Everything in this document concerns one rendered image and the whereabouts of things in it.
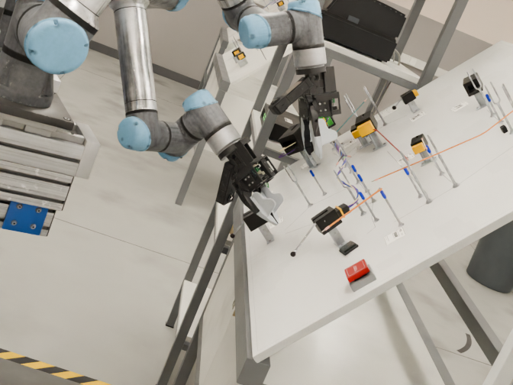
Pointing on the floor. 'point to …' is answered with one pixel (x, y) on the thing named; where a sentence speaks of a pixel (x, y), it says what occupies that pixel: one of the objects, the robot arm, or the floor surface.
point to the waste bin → (494, 260)
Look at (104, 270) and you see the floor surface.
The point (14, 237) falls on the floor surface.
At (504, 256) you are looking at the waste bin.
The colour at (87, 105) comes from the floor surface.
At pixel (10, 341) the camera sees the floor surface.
